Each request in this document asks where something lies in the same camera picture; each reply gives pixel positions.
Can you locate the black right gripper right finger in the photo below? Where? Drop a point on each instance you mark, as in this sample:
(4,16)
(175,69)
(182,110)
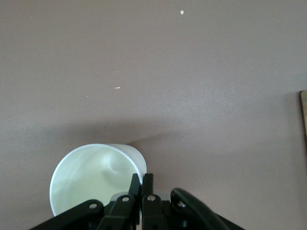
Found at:
(151,208)

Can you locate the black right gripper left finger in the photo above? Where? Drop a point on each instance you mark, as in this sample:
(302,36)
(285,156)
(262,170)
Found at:
(124,206)

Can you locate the white plastic cup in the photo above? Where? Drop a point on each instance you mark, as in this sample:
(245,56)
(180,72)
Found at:
(91,172)

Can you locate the wooden cutting board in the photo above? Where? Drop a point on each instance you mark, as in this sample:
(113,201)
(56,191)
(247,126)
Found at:
(304,115)

